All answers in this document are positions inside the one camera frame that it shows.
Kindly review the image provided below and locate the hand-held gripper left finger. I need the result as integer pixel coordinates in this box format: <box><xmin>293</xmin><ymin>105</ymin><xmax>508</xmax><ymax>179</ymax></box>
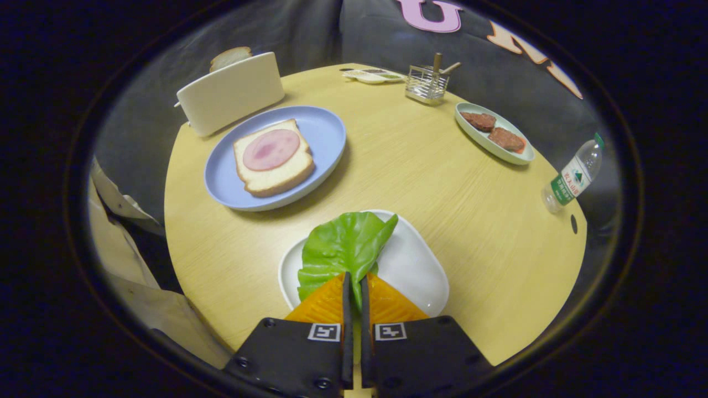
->
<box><xmin>223</xmin><ymin>271</ymin><xmax>354</xmax><ymax>398</ymax></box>

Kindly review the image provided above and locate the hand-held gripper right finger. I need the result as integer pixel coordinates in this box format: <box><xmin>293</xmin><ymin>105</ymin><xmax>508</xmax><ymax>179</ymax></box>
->
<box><xmin>361</xmin><ymin>275</ymin><xmax>493</xmax><ymax>398</ymax></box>

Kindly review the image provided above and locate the green lettuce leaf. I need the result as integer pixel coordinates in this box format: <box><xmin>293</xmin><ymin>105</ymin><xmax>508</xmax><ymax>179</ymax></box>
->
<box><xmin>298</xmin><ymin>212</ymin><xmax>399</xmax><ymax>310</ymax></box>

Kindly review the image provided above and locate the brown crust bread slice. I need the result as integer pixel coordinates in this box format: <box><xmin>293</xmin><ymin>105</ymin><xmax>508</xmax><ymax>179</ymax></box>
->
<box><xmin>209</xmin><ymin>46</ymin><xmax>253</xmax><ymax>72</ymax></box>

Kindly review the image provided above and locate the white plate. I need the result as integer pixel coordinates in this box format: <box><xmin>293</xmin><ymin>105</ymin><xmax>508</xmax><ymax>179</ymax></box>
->
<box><xmin>278</xmin><ymin>210</ymin><xmax>450</xmax><ymax>318</ymax></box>

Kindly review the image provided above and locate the person's beige jacket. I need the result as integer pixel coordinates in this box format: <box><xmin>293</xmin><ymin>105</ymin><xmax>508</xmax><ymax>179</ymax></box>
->
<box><xmin>88</xmin><ymin>158</ymin><xmax>233</xmax><ymax>370</ymax></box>

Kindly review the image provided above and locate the thick white bread slice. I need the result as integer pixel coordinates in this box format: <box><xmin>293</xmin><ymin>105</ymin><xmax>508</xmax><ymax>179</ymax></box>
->
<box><xmin>233</xmin><ymin>119</ymin><xmax>315</xmax><ymax>198</ymax></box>

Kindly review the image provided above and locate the pink ham slice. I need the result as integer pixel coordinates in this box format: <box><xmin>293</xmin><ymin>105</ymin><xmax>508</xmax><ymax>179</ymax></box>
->
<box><xmin>243</xmin><ymin>129</ymin><xmax>300</xmax><ymax>171</ymax></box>

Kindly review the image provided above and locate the pale green plate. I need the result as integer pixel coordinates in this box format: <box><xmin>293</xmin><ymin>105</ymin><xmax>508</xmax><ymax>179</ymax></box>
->
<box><xmin>455</xmin><ymin>102</ymin><xmax>535</xmax><ymax>166</ymax></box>

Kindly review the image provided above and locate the blue plate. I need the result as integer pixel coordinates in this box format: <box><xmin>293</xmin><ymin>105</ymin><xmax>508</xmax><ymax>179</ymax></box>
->
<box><xmin>204</xmin><ymin>106</ymin><xmax>347</xmax><ymax>212</ymax></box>

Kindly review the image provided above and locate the brown meat patty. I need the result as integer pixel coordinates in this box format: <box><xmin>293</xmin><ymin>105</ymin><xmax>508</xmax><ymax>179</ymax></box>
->
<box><xmin>460</xmin><ymin>112</ymin><xmax>497</xmax><ymax>132</ymax></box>
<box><xmin>488</xmin><ymin>127</ymin><xmax>526</xmax><ymax>154</ymax></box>

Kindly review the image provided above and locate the clear plastic water bottle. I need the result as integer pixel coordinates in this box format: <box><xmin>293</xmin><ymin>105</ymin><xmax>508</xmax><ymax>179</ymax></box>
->
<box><xmin>541</xmin><ymin>133</ymin><xmax>605</xmax><ymax>214</ymax></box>

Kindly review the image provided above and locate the cream white toaster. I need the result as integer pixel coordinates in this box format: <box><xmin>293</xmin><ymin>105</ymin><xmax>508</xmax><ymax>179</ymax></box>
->
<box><xmin>176</xmin><ymin>51</ymin><xmax>285</xmax><ymax>138</ymax></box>

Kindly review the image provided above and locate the white divided condiment dish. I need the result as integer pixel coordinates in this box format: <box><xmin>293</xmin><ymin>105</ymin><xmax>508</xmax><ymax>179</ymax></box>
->
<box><xmin>342</xmin><ymin>69</ymin><xmax>406</xmax><ymax>85</ymax></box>

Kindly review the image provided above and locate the black backdrop cloth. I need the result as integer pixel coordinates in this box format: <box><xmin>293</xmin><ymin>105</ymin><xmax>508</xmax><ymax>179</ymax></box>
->
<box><xmin>94</xmin><ymin>0</ymin><xmax>621</xmax><ymax>233</ymax></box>

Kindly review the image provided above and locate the metal wire utensil holder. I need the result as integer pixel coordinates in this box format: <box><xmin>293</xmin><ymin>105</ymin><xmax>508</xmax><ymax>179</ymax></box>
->
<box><xmin>405</xmin><ymin>65</ymin><xmax>450</xmax><ymax>106</ymax></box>

